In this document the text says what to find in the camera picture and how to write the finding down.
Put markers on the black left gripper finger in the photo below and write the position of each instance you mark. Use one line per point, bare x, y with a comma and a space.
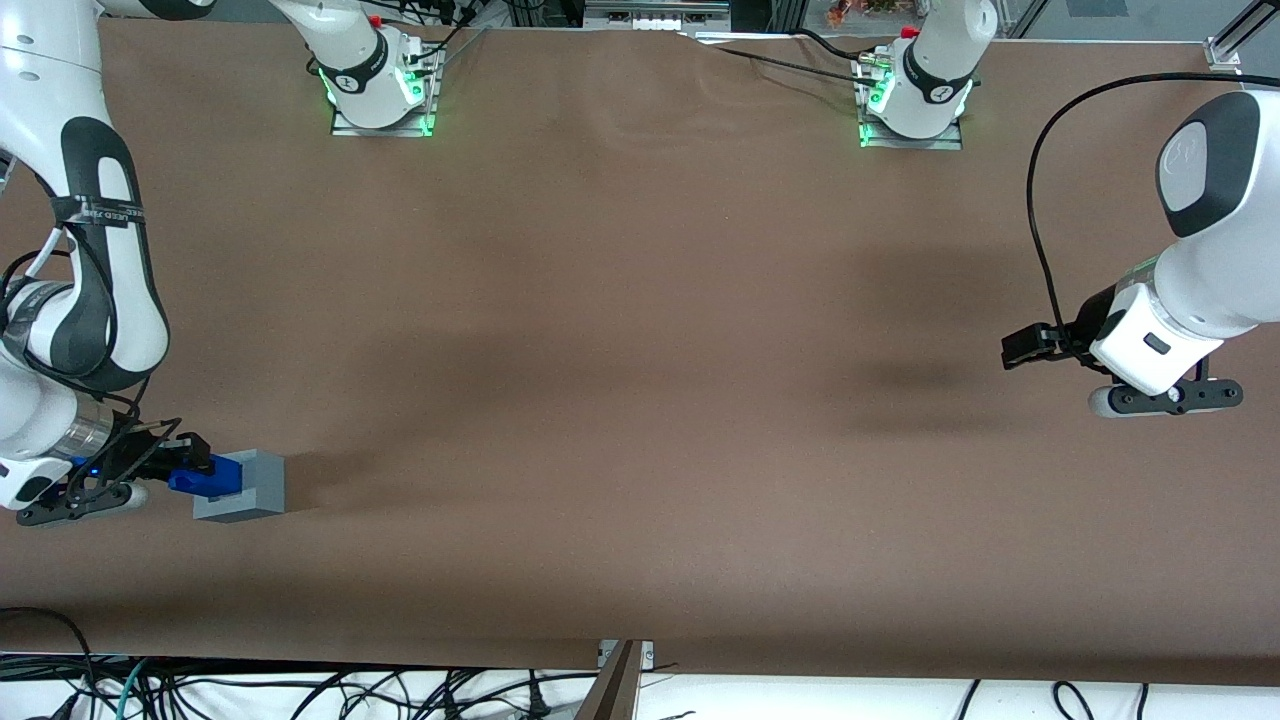
1170, 397

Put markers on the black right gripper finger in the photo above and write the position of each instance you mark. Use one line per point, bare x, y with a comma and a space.
80, 502

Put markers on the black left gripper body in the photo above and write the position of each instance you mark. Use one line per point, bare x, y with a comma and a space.
1092, 318

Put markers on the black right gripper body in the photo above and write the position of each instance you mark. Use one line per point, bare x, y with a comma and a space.
143, 458

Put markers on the blue plastic insert part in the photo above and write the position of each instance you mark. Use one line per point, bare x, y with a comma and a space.
215, 480

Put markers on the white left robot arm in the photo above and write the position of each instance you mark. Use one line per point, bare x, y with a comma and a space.
1220, 280

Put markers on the gray square base block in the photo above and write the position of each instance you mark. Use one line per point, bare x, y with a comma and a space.
265, 480

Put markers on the brown table cover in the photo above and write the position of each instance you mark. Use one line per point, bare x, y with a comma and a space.
640, 350

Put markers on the white power strip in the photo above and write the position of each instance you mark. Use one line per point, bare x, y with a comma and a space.
650, 22

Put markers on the brown wooden beam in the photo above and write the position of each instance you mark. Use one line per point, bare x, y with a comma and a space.
612, 695

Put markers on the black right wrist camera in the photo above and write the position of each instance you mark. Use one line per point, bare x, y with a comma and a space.
190, 452

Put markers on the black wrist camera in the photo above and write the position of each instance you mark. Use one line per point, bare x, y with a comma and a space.
1030, 347
190, 452

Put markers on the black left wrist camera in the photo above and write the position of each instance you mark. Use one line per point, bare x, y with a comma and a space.
1030, 347

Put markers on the aluminium frame post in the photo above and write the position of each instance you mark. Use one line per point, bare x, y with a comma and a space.
1250, 25

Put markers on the small metal bracket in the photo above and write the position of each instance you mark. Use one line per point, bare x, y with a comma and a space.
648, 652

